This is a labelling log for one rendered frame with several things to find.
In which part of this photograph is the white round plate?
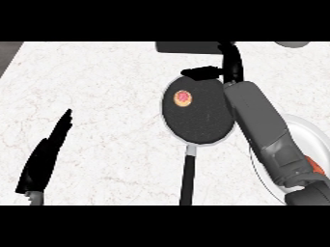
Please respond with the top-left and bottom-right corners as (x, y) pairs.
(247, 113), (330, 206)

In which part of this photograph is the black frying pan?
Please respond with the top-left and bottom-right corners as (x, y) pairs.
(159, 75), (236, 206)

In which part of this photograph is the dark grey appliance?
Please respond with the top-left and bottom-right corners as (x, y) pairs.
(153, 41), (225, 55)

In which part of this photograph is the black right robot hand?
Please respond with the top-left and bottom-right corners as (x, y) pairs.
(179, 41), (246, 86)

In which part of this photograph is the orange cupcake with pink top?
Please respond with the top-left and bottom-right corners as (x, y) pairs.
(172, 90), (194, 107)

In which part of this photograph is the pale grey round object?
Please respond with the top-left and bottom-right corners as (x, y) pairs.
(271, 41), (311, 49)

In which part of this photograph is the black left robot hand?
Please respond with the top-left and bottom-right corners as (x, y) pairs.
(14, 108), (75, 195)

